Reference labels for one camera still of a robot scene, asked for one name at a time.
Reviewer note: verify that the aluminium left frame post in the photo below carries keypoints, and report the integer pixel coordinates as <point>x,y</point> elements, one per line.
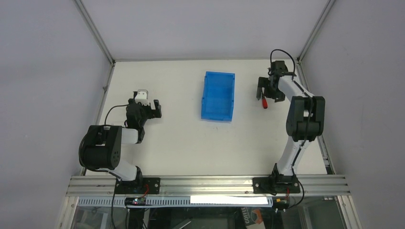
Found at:
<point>94,31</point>

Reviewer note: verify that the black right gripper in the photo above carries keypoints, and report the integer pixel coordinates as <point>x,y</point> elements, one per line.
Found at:
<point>270,91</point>

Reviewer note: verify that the blue plastic bin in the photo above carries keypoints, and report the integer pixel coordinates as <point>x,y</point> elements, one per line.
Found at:
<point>218,97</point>

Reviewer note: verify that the small green circuit board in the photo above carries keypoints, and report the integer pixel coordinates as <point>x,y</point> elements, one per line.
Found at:
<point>135,201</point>

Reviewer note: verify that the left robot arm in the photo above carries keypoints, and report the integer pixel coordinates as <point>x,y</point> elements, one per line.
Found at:
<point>100,148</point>

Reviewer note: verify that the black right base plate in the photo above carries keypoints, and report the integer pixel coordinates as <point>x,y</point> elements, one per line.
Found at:
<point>270,185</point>

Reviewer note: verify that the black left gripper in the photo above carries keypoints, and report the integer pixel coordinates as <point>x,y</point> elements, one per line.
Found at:
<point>147,112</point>

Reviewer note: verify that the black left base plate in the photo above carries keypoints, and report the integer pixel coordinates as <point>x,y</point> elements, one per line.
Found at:
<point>137,186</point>

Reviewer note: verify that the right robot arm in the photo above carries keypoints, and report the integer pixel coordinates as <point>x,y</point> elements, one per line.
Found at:
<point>305,119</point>

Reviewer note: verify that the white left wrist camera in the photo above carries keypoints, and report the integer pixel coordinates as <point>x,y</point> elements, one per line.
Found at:
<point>141,97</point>

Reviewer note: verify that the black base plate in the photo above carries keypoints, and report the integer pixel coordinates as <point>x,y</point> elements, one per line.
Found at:
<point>270,185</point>
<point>137,186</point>

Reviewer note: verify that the aluminium frame post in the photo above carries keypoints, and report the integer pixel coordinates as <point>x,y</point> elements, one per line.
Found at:
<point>94,31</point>
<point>317,27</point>

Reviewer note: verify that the red handled screwdriver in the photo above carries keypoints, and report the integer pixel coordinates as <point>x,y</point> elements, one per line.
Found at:
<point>264,102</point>

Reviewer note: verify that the aluminium front rail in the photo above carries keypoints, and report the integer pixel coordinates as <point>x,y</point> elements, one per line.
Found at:
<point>184,186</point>

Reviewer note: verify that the white slotted cable duct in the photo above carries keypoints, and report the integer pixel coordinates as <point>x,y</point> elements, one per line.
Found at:
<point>191,201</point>

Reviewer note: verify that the coffee labelled box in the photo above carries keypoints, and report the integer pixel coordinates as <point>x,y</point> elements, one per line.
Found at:
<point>251,216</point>

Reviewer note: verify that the aluminium right frame post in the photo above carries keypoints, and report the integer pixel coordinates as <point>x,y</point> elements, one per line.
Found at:
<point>317,27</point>

